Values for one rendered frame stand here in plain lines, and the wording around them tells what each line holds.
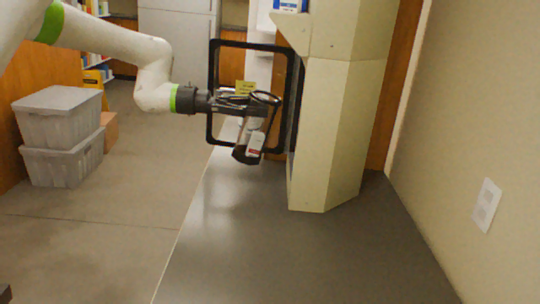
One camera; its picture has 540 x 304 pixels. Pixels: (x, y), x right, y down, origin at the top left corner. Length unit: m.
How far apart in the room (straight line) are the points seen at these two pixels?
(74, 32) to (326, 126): 0.69
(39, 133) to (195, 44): 3.37
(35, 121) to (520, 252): 2.96
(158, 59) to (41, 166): 2.22
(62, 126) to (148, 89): 1.94
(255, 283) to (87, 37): 0.75
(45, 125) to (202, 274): 2.39
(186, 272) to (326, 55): 0.65
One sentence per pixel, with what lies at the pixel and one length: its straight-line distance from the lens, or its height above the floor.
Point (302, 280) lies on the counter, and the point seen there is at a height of 0.94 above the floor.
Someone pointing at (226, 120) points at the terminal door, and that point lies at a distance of 1.45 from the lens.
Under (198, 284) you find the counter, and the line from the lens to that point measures 0.92.
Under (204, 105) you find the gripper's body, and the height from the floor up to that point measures 1.22.
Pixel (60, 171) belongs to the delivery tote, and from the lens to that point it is 3.29.
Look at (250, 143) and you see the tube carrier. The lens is 1.21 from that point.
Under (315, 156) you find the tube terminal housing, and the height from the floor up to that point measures 1.13.
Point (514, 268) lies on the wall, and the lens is 0.94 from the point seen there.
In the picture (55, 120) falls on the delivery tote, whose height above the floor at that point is 0.57.
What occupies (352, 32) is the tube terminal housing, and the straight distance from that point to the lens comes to 1.05.
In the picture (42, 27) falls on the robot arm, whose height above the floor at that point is 1.43.
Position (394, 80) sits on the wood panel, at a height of 1.30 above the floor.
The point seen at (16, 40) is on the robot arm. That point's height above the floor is 1.43.
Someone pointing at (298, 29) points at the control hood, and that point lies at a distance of 1.03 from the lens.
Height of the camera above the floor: 1.56
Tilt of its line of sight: 23 degrees down
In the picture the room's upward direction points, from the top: 6 degrees clockwise
